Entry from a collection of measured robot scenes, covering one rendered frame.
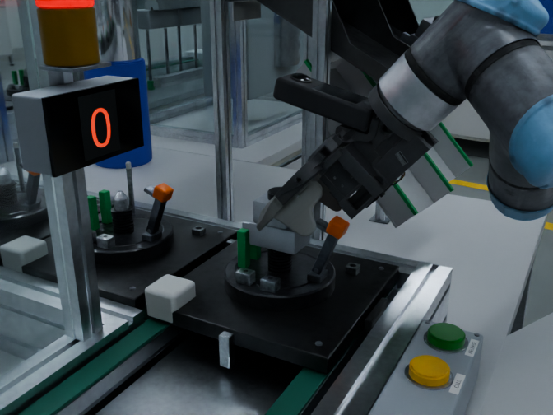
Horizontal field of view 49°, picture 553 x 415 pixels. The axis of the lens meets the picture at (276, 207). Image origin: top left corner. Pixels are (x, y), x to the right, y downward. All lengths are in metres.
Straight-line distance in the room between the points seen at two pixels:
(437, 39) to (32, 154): 0.38
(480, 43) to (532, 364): 0.47
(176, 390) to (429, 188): 0.53
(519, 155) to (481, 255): 0.64
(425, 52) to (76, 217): 0.39
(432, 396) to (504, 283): 0.48
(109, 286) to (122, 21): 0.92
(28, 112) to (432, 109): 0.37
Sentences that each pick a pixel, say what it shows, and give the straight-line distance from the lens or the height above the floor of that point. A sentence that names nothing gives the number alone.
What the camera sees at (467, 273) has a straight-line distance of 1.09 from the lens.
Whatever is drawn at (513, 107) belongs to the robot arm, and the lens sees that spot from 0.55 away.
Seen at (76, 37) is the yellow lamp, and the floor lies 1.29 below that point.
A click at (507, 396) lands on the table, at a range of 0.82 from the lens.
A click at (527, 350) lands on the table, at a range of 0.92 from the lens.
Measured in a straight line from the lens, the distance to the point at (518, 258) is 1.18.
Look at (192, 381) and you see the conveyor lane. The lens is 0.71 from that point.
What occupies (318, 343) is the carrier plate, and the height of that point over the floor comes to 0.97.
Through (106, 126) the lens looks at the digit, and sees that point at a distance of 0.61.
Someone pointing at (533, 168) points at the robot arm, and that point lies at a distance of 0.54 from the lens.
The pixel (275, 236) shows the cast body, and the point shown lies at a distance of 0.73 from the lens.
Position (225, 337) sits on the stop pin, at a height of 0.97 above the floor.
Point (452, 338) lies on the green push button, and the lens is 0.69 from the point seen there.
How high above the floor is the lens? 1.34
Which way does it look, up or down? 21 degrees down
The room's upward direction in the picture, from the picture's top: straight up
